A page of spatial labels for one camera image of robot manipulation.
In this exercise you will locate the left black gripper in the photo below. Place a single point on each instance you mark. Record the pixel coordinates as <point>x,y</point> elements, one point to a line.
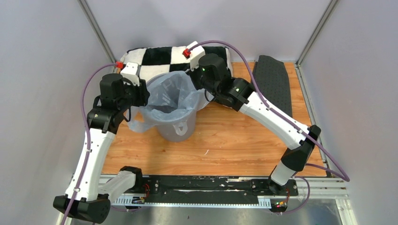
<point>143,94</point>

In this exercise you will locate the translucent blue plastic trash bag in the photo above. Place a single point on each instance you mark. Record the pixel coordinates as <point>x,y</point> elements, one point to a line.
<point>168,99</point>

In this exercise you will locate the grey plastic trash bin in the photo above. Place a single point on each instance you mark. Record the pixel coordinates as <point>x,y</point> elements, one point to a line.
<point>177,130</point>

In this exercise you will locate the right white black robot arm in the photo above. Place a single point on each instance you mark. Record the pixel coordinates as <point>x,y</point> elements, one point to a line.
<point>210,72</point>

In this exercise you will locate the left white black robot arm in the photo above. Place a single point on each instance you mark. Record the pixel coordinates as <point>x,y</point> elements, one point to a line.
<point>84,198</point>

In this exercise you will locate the black white checkered pillow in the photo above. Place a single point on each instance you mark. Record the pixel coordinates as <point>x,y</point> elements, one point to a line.
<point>158,60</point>

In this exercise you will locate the dark grey perforated mat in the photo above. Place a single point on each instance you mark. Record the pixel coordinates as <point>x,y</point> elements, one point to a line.
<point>273,81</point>

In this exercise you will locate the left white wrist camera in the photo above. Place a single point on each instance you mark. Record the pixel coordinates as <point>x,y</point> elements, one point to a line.
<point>130,72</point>

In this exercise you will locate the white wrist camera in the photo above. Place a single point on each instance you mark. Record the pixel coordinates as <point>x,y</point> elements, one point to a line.
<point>130,72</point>
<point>194,55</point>

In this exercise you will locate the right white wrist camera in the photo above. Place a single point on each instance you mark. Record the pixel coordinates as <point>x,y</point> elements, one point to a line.
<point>194,55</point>

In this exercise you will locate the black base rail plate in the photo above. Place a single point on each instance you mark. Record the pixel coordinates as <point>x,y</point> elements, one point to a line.
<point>206,191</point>

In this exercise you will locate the left aluminium frame post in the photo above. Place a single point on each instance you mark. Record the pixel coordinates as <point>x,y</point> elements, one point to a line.
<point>96,29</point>

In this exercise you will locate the aluminium frame post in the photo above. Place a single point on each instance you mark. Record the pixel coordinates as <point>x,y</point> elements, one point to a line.
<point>318,29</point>
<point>96,29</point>

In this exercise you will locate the right aluminium frame post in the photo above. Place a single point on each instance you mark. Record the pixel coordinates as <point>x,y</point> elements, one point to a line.
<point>318,29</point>

